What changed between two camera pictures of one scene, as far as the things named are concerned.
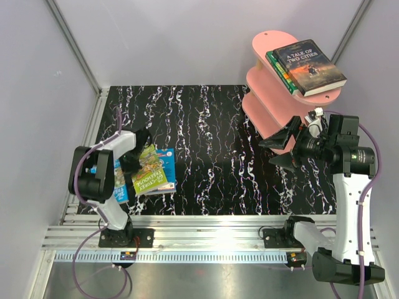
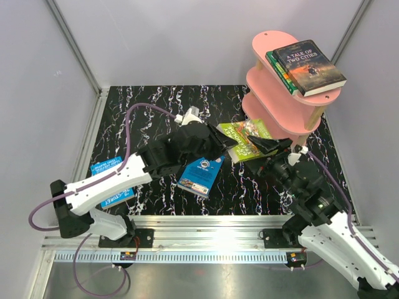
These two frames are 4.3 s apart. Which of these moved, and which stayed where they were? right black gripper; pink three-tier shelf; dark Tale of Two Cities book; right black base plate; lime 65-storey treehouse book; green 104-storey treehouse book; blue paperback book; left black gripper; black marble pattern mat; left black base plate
Moved: lime 65-storey treehouse book; blue paperback book; left black gripper; right black gripper
Stayed: pink three-tier shelf; green 104-storey treehouse book; black marble pattern mat; dark Tale of Two Cities book; right black base plate; left black base plate
